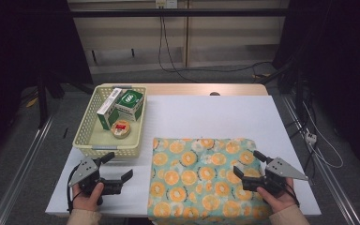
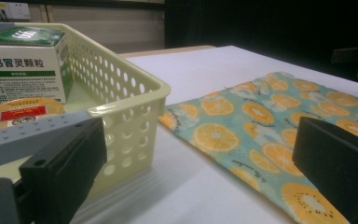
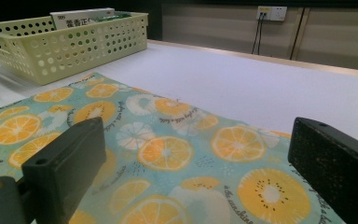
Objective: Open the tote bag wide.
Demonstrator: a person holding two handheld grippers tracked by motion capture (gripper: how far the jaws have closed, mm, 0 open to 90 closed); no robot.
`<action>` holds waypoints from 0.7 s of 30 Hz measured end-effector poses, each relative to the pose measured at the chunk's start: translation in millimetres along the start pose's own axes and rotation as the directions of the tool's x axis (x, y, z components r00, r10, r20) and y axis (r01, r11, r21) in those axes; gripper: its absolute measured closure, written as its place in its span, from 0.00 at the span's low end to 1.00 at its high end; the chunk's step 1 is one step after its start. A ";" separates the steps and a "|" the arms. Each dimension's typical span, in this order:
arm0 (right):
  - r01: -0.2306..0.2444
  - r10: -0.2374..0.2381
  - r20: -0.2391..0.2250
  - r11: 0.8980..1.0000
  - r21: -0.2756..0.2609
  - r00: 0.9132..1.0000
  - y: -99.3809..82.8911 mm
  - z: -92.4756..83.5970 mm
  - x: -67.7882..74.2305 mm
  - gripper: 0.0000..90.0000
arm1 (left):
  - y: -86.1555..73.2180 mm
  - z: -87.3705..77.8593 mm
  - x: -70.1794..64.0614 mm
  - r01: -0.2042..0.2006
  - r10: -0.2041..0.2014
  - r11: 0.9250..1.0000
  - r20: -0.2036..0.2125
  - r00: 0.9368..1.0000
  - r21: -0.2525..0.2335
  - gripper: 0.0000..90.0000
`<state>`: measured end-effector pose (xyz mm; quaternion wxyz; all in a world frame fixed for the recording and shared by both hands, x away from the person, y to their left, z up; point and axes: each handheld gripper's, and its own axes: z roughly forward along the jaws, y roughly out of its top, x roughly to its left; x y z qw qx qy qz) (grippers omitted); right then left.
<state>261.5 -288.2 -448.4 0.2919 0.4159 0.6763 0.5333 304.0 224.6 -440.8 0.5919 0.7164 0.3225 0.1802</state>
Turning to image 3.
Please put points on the orange slice print tote bag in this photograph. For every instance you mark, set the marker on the orange slice print tote bag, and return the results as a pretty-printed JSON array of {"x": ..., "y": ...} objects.
[{"x": 174, "y": 140}]

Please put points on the long white and green box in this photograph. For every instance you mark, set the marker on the long white and green box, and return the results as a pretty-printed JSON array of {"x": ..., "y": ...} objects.
[{"x": 80, "y": 18}]

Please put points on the green box with white sides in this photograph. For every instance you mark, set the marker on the green box with white sides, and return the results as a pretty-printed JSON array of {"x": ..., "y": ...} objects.
[{"x": 115, "y": 17}]

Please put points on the pale yellow perforated plastic basket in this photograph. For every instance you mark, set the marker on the pale yellow perforated plastic basket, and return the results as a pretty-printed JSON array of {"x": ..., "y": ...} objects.
[{"x": 74, "y": 53}]

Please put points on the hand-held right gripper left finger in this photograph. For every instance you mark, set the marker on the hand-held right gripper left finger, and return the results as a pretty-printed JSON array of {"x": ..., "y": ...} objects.
[{"x": 65, "y": 168}]

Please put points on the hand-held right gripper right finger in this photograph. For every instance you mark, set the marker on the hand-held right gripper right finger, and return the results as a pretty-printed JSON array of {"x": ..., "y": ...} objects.
[{"x": 338, "y": 168}]

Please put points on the white wall socket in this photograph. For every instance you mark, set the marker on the white wall socket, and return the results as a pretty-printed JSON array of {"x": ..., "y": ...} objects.
[{"x": 273, "y": 13}]

